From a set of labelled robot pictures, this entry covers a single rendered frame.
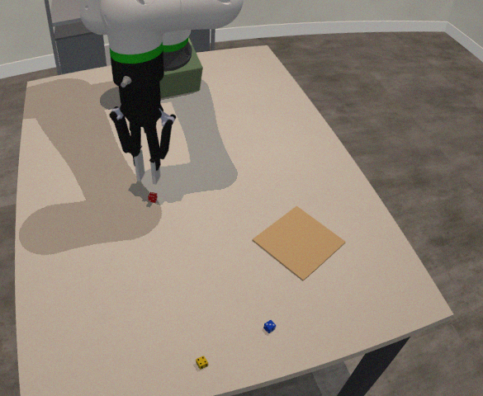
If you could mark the tan square mat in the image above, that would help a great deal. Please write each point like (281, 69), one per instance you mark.
(299, 242)

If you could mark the blue die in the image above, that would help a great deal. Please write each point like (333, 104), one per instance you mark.
(269, 326)

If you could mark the yellow die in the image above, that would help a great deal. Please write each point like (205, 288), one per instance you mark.
(201, 362)

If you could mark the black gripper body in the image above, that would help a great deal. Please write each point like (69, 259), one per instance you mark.
(141, 102)

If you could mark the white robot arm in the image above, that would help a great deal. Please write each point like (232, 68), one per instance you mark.
(139, 49)

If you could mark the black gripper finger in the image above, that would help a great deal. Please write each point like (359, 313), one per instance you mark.
(126, 137)
(156, 152)

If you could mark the red die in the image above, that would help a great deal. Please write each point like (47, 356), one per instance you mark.
(152, 197)

